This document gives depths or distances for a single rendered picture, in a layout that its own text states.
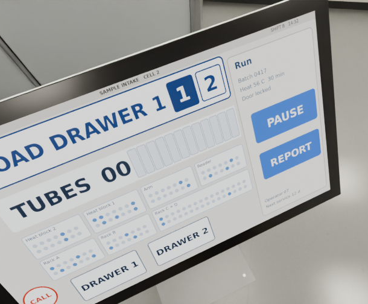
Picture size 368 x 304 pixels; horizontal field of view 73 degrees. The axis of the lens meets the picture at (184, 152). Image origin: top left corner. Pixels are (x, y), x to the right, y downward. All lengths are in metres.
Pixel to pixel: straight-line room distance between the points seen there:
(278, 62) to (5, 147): 0.32
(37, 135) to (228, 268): 1.18
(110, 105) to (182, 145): 0.10
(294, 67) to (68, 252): 0.37
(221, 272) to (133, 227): 1.03
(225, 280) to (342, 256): 0.60
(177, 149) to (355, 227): 1.39
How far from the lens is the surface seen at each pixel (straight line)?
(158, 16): 1.09
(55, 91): 0.29
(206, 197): 0.35
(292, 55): 0.36
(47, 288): 0.41
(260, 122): 0.35
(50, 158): 0.31
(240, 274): 1.36
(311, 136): 0.40
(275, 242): 1.44
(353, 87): 2.11
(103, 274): 0.39
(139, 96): 0.29
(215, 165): 0.33
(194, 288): 1.35
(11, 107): 0.30
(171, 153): 0.31
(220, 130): 0.32
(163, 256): 0.39
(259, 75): 0.33
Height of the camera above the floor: 1.38
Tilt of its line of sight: 63 degrees down
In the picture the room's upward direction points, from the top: 8 degrees counter-clockwise
